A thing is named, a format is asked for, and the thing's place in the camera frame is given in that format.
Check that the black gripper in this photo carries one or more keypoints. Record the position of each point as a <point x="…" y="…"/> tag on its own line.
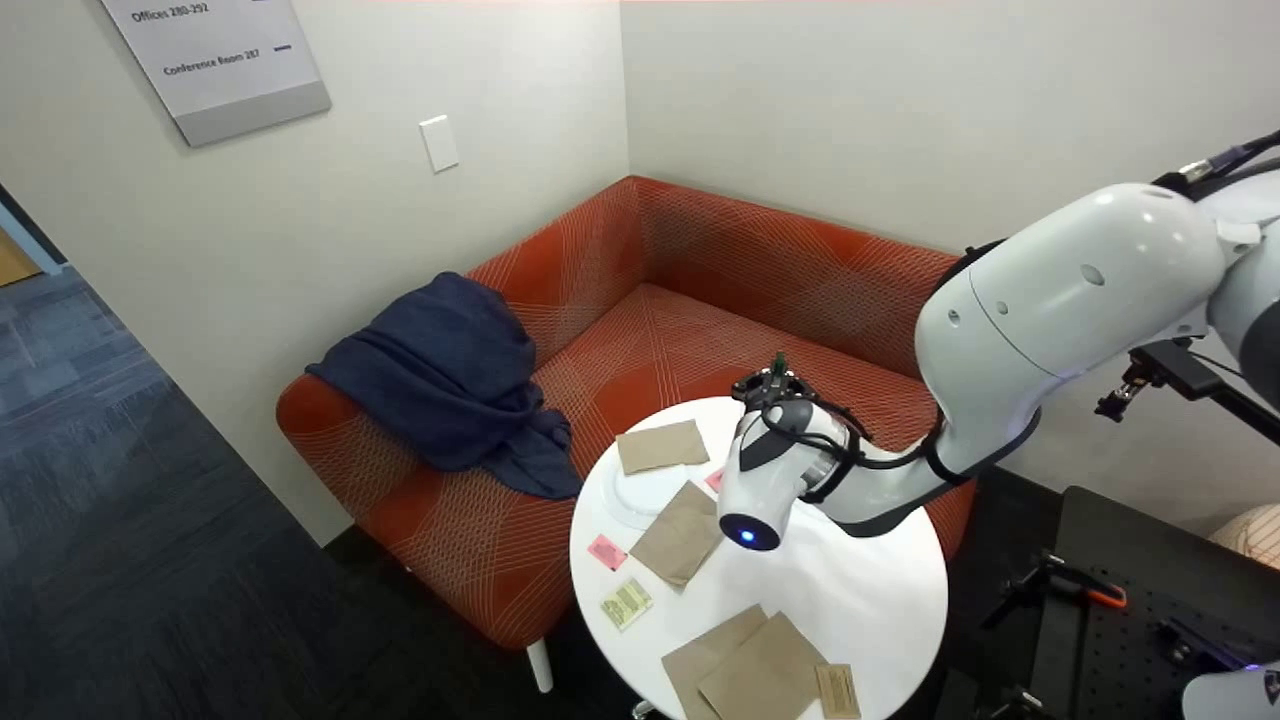
<point x="778" y="411"/>

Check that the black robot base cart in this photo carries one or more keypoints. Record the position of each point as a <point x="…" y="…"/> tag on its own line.
<point x="1194" y="643"/>

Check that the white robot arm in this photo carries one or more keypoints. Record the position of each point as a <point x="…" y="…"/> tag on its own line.
<point x="1178" y="272"/>

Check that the brown napkin near cup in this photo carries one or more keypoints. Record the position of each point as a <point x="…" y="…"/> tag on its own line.
<point x="665" y="446"/>

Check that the clear plastic lid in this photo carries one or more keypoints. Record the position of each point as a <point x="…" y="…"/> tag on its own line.
<point x="639" y="498"/>

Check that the orange patterned sofa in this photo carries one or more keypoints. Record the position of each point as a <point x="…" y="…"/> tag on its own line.
<point x="639" y="298"/>

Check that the brown napkin centre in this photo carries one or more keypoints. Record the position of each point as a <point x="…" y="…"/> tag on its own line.
<point x="683" y="537"/>

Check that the round white table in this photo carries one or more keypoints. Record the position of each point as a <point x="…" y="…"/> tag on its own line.
<point x="873" y="604"/>

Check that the pink sweetener packet far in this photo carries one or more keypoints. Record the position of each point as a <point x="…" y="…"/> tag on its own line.
<point x="607" y="553"/>

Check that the green sweetener packet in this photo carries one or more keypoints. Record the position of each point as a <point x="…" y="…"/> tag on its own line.
<point x="626" y="604"/>

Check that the large brown napkin stack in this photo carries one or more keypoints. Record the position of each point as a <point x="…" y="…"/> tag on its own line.
<point x="755" y="667"/>

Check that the small brown packet table edge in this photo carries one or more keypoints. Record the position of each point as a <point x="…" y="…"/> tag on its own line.
<point x="837" y="695"/>

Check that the navy blue jacket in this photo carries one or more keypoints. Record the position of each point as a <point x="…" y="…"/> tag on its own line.
<point x="445" y="370"/>

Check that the orange handled clamp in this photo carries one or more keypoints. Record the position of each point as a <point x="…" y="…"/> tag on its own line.
<point x="1059" y="577"/>

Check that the wall sign board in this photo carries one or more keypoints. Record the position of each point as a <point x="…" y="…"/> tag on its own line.
<point x="223" y="65"/>

